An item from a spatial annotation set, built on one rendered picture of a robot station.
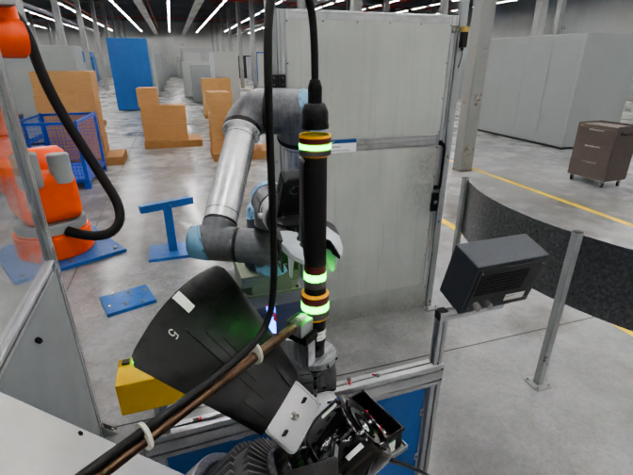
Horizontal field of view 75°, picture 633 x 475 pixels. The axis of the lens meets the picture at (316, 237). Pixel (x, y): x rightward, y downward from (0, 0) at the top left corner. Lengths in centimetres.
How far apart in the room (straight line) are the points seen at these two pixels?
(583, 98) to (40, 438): 1038
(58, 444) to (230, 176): 59
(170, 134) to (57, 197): 570
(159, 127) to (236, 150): 885
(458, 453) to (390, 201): 150
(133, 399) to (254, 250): 47
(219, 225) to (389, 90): 190
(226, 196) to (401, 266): 224
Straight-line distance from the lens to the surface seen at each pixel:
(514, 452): 246
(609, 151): 740
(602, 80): 1082
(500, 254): 131
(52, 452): 68
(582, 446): 264
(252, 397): 65
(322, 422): 69
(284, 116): 107
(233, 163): 99
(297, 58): 242
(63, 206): 447
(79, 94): 853
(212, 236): 89
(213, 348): 63
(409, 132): 274
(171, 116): 983
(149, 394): 111
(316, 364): 69
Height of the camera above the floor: 175
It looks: 23 degrees down
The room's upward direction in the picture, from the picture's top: straight up
